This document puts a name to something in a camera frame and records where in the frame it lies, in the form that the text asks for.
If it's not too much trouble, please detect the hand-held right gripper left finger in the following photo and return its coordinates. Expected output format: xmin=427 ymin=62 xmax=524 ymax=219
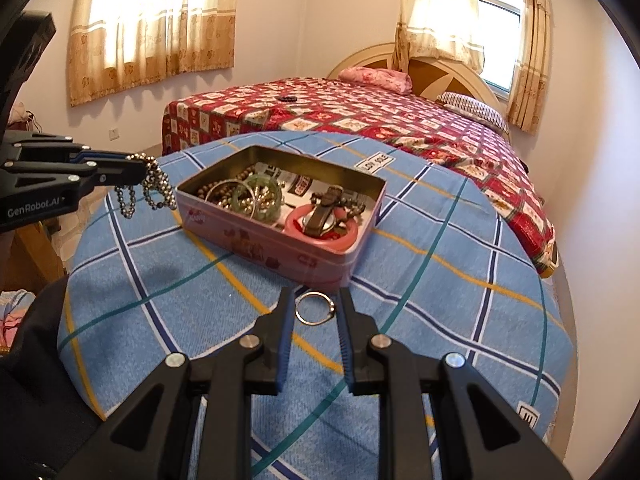
xmin=87 ymin=287 xmax=297 ymax=480

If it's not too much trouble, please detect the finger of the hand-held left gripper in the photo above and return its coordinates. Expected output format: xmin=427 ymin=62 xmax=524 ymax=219
xmin=0 ymin=131 xmax=147 ymax=164
xmin=0 ymin=160 xmax=149 ymax=197

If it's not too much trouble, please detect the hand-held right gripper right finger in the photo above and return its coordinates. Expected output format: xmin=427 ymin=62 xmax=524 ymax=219
xmin=336 ymin=287 xmax=573 ymax=480

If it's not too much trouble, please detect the metal ring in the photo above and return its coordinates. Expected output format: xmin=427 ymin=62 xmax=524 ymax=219
xmin=294 ymin=291 xmax=337 ymax=327

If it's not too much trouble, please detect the silver metal bead necklace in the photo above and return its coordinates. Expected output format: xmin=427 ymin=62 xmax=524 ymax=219
xmin=114 ymin=154 xmax=179 ymax=220

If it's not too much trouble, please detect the pink tin box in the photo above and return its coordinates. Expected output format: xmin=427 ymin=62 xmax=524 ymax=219
xmin=174 ymin=145 xmax=388 ymax=295

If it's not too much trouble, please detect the pink bangle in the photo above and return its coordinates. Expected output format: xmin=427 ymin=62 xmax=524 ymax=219
xmin=284 ymin=204 xmax=361 ymax=252

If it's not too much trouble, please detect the brown bead bracelet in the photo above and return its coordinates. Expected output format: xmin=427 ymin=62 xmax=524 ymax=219
xmin=302 ymin=185 xmax=365 ymax=239

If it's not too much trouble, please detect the pearl bead necklace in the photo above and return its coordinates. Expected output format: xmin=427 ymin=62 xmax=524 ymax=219
xmin=242 ymin=185 xmax=273 ymax=221

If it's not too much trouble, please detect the green jade bangle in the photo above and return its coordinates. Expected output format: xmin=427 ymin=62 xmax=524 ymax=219
xmin=234 ymin=172 xmax=286 ymax=223

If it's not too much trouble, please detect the brown wooden furniture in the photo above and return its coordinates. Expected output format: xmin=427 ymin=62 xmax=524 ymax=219
xmin=0 ymin=217 xmax=68 ymax=301

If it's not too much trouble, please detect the light clothes pile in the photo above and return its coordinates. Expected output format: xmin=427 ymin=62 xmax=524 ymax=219
xmin=7 ymin=102 xmax=38 ymax=131

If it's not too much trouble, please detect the colourful cloth pile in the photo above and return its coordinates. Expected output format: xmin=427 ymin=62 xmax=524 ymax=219
xmin=0 ymin=290 xmax=36 ymax=356

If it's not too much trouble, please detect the blue plaid cloth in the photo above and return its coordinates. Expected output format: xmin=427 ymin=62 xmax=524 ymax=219
xmin=57 ymin=131 xmax=576 ymax=480

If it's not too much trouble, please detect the wide beige curtain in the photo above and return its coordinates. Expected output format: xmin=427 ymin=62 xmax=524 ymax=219
xmin=66 ymin=0 xmax=237 ymax=107

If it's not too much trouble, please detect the printed paper liner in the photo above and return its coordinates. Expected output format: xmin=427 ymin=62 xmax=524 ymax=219
xmin=252 ymin=160 xmax=378 ymax=221

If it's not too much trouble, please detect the person's dark clothing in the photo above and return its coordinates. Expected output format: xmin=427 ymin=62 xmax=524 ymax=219
xmin=0 ymin=280 xmax=108 ymax=480

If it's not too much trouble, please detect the red patterned bedspread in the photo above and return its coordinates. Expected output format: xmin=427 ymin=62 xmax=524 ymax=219
xmin=161 ymin=75 xmax=557 ymax=278

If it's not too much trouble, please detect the pink floral pillow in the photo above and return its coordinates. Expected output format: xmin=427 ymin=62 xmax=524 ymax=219
xmin=337 ymin=65 xmax=413 ymax=93

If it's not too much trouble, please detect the striped pillow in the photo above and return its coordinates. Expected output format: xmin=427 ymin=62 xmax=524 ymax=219
xmin=435 ymin=91 xmax=508 ymax=133

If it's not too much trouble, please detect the cream wooden headboard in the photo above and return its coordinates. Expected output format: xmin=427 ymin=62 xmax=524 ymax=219
xmin=327 ymin=44 xmax=511 ymax=133

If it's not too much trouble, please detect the window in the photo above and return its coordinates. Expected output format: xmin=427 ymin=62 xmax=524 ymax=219
xmin=475 ymin=0 xmax=523 ymax=95

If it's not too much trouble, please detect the narrow beige curtain panel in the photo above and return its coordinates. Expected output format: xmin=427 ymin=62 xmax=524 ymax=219
xmin=506 ymin=0 xmax=553 ymax=135

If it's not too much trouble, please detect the brown wooden bead necklace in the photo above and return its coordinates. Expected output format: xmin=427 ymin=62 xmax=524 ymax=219
xmin=195 ymin=170 xmax=251 ymax=207

